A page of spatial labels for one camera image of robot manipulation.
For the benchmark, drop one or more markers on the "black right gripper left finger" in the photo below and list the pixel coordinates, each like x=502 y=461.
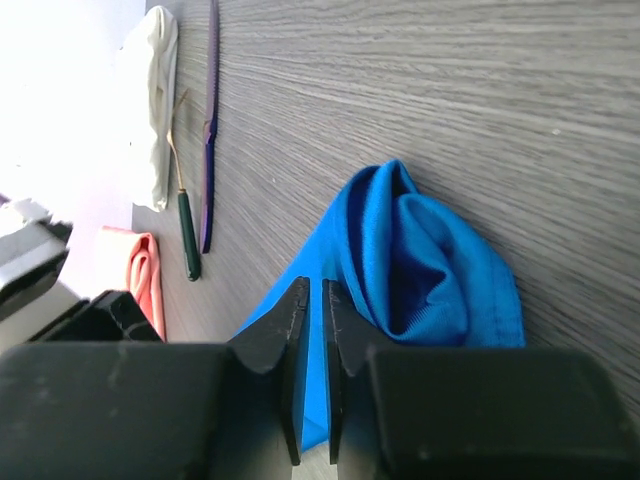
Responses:
x=154 y=410

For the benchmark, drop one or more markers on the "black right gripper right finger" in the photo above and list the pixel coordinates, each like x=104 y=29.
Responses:
x=409 y=412

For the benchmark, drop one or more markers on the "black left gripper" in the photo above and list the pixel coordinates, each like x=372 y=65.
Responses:
x=113 y=316

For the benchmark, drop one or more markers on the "green handled gold fork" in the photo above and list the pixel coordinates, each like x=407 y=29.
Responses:
x=191 y=252

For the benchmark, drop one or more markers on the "blue cloth napkin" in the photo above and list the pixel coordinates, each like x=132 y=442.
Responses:
x=413 y=268

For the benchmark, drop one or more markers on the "pink folded cloth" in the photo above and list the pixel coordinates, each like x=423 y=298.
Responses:
x=129 y=261

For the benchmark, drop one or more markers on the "purple plastic knife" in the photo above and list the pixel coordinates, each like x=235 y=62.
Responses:
x=210 y=129

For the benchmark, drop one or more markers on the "white folded cloth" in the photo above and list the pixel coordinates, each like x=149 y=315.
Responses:
x=145 y=80

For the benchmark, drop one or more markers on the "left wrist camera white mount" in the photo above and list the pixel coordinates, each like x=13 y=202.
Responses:
x=34 y=249

